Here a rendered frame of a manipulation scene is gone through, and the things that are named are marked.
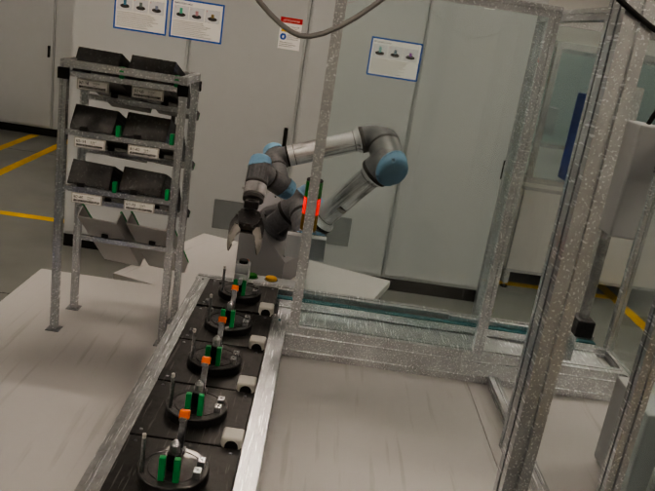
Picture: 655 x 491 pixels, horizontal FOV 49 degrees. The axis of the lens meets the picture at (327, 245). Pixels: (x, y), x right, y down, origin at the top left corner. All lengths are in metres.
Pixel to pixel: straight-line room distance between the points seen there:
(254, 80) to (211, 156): 0.63
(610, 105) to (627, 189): 0.88
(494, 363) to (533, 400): 1.04
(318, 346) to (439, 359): 0.38
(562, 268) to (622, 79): 0.30
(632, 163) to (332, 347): 1.00
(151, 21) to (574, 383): 3.84
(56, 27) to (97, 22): 4.36
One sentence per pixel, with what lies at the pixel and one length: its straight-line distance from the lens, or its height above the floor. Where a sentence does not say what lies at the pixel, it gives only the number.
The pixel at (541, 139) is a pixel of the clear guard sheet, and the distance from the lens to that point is 2.52.
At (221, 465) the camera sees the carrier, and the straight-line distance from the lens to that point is 1.55.
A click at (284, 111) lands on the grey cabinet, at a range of 5.19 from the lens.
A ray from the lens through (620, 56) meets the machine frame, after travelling 1.17.
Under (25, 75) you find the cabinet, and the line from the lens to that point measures 9.86.
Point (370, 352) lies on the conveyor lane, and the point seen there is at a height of 0.91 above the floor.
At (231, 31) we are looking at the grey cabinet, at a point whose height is 1.72.
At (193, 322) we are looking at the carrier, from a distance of 2.15.
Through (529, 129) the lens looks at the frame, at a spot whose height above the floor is 1.66.
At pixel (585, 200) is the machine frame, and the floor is 1.65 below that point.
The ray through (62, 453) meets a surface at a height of 0.86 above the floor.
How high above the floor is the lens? 1.85
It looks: 17 degrees down
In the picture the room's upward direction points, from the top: 9 degrees clockwise
